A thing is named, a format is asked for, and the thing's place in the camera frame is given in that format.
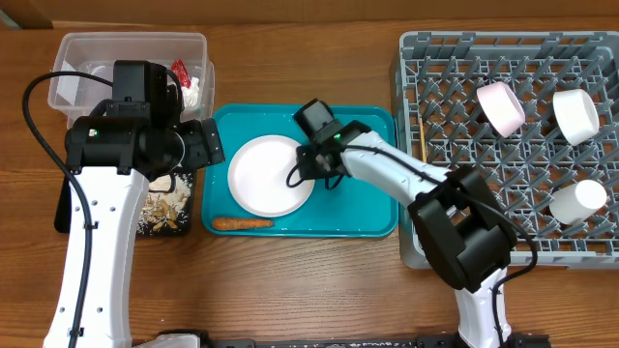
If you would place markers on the grey dishwasher rack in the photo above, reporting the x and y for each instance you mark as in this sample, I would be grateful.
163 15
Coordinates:
436 76

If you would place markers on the rice and peanut scraps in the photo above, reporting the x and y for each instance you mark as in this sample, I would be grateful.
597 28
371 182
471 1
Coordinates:
168 207

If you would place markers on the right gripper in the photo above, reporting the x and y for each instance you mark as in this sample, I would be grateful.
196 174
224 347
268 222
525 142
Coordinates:
304 167

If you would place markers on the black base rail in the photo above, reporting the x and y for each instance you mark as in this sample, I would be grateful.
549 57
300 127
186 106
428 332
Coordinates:
201 339

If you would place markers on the white bowl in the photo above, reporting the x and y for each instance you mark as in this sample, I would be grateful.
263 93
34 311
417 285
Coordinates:
576 115

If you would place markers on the red snack wrapper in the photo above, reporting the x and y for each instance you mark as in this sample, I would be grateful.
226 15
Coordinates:
178 67

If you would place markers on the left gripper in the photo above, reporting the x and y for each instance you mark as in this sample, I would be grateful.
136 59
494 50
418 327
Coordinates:
205 147

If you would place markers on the white tissue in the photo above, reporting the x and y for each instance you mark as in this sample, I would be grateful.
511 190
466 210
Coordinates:
191 93

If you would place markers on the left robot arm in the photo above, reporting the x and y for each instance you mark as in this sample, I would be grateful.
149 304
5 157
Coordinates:
113 161

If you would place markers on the teal serving tray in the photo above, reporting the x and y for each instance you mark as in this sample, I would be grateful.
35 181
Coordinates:
354 209

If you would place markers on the orange carrot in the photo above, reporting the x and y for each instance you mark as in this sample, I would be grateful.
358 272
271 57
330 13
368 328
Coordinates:
238 223

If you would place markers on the white cup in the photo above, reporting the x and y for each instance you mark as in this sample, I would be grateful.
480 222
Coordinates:
577 202

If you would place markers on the clear plastic storage bin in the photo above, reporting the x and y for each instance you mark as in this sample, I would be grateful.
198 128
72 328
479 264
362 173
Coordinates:
96 52

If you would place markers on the black plastic tray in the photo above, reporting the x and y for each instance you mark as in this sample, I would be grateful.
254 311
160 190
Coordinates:
109 194

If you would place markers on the wooden chopstick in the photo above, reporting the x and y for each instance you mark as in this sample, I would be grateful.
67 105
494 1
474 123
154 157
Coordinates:
423 145

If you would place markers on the pink bowl with food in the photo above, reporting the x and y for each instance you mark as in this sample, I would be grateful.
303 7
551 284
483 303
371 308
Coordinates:
501 107

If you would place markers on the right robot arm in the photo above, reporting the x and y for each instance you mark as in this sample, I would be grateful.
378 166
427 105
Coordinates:
466 239

